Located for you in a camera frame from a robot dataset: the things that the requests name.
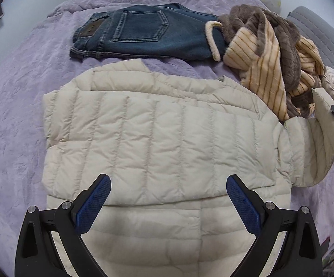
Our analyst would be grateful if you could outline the grey padded headboard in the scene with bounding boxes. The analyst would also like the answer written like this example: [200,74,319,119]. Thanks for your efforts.
[287,6,334,69]

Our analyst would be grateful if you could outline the purple fleece bedspread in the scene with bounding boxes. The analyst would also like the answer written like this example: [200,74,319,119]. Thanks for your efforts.
[0,0,334,275]

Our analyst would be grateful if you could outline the blue denim jeans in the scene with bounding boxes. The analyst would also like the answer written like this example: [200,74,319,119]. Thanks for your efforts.
[69,3,228,61]

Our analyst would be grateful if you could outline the brown striped fleece robe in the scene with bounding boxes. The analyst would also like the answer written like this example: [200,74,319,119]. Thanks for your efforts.
[218,4,326,121]

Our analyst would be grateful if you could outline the cream quilted puffer jacket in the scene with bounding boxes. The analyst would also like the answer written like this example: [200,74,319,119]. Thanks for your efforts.
[42,59,334,276]

